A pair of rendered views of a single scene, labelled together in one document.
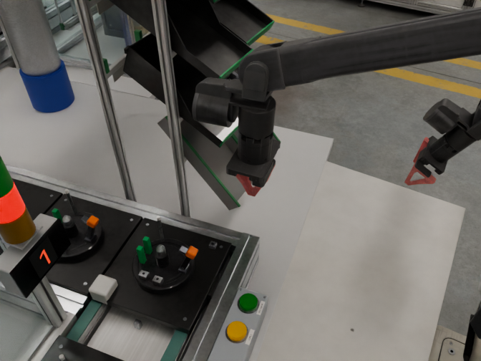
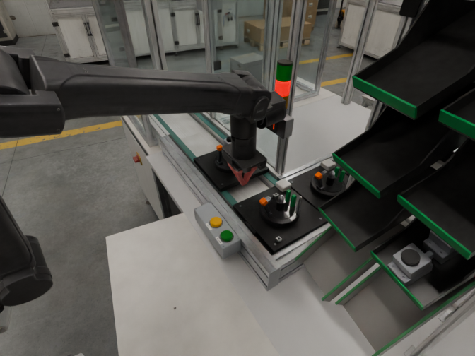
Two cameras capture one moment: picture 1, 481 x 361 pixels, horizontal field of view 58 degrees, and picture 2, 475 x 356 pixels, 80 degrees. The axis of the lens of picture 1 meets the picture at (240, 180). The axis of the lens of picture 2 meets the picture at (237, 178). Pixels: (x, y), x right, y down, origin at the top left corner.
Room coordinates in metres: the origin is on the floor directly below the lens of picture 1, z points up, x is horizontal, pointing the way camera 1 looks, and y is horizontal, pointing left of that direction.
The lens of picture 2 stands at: (0.88, -0.47, 1.71)
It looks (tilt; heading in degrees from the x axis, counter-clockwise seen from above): 40 degrees down; 127
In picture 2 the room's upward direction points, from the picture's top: straight up
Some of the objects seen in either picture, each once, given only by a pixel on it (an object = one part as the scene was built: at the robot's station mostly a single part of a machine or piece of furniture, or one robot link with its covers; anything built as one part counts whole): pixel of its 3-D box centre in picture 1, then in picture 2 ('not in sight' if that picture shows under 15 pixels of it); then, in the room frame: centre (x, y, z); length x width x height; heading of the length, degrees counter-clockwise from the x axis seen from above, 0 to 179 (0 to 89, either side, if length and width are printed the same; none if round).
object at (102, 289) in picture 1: (162, 256); (280, 203); (0.59, 0.18, 1.01); 0.24 x 0.24 x 0.13; 70
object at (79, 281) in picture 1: (69, 226); (331, 179); (0.67, 0.41, 1.01); 0.24 x 0.24 x 0.13; 70
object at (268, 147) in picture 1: (255, 145); (243, 146); (0.57, -0.02, 1.35); 0.10 x 0.07 x 0.07; 159
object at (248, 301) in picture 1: (248, 303); (226, 236); (0.50, -0.02, 0.96); 0.04 x 0.04 x 0.02
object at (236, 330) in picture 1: (236, 331); (215, 222); (0.43, 0.01, 0.96); 0.04 x 0.04 x 0.02
